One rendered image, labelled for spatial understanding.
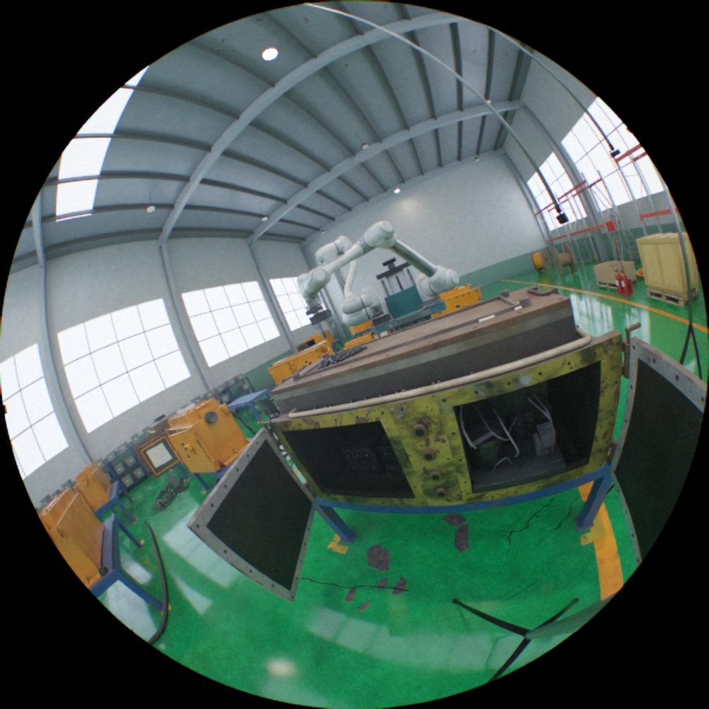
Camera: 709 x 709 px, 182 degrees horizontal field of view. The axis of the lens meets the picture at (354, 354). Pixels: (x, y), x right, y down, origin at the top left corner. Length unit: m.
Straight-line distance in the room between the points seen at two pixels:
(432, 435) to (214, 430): 2.49
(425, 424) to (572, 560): 1.33
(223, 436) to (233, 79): 8.35
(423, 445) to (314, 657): 1.54
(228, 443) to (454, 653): 2.86
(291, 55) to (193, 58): 2.58
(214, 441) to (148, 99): 8.07
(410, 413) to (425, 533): 1.22
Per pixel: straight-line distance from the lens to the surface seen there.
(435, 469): 0.89
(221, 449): 2.88
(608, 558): 1.72
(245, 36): 7.70
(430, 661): 1.56
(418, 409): 0.71
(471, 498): 1.03
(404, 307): 2.02
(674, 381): 0.70
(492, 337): 0.70
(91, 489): 5.89
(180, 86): 7.93
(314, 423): 0.94
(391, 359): 0.74
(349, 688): 1.70
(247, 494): 0.95
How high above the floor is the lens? 1.54
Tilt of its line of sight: 10 degrees down
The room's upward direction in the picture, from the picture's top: 24 degrees counter-clockwise
